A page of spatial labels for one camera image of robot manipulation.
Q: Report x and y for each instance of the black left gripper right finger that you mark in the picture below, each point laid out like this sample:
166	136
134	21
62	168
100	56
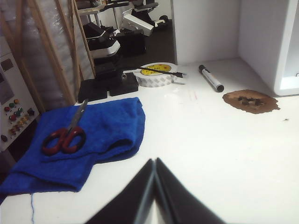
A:
182	200

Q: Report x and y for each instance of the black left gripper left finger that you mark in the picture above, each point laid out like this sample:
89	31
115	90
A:
126	200

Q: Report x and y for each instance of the white AUX water dispenser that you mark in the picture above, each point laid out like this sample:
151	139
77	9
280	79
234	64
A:
261	46

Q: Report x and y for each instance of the blue towel cloth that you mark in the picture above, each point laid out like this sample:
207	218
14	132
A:
105	126

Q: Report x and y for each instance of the brown torn patch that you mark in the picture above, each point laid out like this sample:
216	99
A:
233	100

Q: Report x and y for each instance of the black block device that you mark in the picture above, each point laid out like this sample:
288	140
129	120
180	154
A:
93	89

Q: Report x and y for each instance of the white double-sided tape roll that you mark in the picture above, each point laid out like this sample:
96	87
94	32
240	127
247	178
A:
154	80

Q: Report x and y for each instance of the black silver marker pen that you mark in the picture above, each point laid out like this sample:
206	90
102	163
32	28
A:
211	79

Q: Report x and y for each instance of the black white machine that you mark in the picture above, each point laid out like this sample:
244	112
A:
102	49

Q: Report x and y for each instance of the black equipment box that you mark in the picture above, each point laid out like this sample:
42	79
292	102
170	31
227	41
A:
130	44

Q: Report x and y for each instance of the white control box with buttons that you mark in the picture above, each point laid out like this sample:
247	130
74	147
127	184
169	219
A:
14	88

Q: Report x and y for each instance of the white metal housing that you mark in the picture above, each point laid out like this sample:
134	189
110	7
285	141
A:
137	23

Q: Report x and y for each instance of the wooden crate frame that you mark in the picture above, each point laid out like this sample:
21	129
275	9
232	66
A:
51	53

